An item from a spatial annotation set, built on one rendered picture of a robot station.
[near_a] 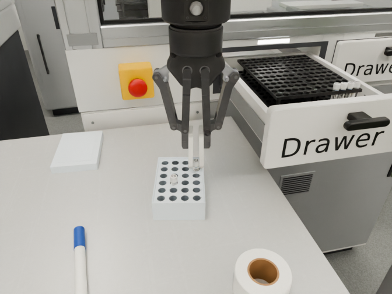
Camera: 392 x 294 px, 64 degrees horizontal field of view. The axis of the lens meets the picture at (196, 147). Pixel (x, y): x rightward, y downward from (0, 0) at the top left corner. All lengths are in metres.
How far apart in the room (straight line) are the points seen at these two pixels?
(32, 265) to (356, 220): 1.16
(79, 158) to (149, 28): 0.31
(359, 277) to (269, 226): 1.03
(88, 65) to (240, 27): 0.35
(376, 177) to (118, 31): 0.97
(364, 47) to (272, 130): 0.48
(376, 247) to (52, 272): 1.41
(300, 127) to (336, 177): 0.66
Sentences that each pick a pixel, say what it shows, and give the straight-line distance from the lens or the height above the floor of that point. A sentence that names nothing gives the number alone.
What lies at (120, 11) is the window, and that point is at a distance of 0.73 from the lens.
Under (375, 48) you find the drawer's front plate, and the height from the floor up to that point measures 0.91.
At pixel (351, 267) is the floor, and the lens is 1.54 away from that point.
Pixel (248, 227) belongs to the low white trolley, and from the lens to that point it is 0.52.
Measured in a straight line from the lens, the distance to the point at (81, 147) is 0.70.
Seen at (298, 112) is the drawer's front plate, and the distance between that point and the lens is 0.51.
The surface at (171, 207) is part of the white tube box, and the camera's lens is 0.51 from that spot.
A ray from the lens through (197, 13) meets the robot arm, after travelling 0.40.
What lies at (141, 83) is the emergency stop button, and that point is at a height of 0.89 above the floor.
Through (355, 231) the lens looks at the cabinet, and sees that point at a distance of 1.45.
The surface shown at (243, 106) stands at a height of 0.86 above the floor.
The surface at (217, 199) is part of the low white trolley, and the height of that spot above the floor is 0.76.
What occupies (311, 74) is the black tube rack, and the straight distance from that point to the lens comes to 0.73.
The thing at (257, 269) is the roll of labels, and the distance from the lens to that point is 0.45.
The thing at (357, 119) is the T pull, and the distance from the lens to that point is 0.54.
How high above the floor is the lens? 1.14
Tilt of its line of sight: 33 degrees down
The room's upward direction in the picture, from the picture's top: straight up
